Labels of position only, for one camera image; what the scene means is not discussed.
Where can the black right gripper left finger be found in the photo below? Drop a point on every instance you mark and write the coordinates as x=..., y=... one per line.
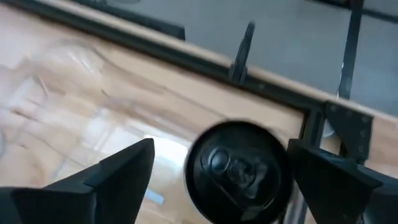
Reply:
x=93, y=193

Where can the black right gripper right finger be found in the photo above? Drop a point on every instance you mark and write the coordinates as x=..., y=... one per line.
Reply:
x=335, y=186

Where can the white can black lid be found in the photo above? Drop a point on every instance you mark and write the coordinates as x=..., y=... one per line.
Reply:
x=237, y=172

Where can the wide clear plastic bin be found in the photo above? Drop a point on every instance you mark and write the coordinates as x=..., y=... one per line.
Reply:
x=71, y=93

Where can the black aluminium table frame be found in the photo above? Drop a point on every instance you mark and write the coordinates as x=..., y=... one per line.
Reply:
x=348, y=130

